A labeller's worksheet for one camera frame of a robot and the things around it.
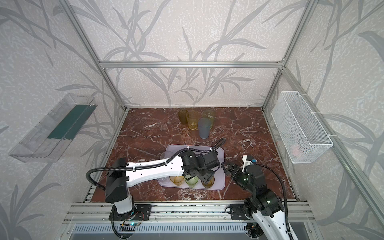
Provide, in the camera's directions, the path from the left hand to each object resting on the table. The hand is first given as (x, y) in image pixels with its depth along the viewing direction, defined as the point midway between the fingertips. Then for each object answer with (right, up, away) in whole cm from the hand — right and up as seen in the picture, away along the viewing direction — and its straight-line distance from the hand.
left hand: (208, 170), depth 76 cm
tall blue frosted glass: (-2, +22, +25) cm, 34 cm away
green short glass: (-9, -9, +6) cm, 14 cm away
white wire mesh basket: (+39, +19, -13) cm, 45 cm away
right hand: (+9, +4, 0) cm, 9 cm away
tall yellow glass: (-10, +28, +33) cm, 45 cm away
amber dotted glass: (-17, +29, +35) cm, 48 cm away
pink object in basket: (+43, +10, -3) cm, 44 cm away
